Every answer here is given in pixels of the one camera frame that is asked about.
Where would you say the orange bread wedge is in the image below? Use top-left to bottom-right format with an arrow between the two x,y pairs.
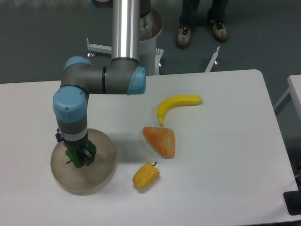
143,127 -> 175,159

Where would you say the yellow bell pepper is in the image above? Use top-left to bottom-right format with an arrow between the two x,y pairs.
132,162 -> 160,189

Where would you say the person right shoe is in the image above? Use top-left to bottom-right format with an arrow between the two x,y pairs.
208,20 -> 228,43

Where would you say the white side table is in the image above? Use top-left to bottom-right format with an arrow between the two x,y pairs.
273,74 -> 301,119

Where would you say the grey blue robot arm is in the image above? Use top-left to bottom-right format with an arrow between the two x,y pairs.
53,0 -> 151,168

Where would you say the person left shoe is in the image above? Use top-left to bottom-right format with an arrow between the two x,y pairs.
176,25 -> 192,48

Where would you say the person shoe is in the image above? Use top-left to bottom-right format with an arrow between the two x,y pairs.
208,20 -> 228,43
176,25 -> 192,48

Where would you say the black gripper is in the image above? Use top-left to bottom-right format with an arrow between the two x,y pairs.
55,128 -> 95,166

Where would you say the yellow banana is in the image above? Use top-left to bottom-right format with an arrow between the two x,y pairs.
157,94 -> 203,126

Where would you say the beige round plate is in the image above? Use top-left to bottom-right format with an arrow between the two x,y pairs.
50,129 -> 117,195

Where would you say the black device at edge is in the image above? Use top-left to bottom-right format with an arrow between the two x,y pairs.
283,190 -> 301,216

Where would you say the green bell pepper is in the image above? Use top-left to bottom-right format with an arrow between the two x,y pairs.
65,140 -> 97,168

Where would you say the white table leg bracket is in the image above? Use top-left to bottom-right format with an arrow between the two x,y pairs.
205,46 -> 220,73

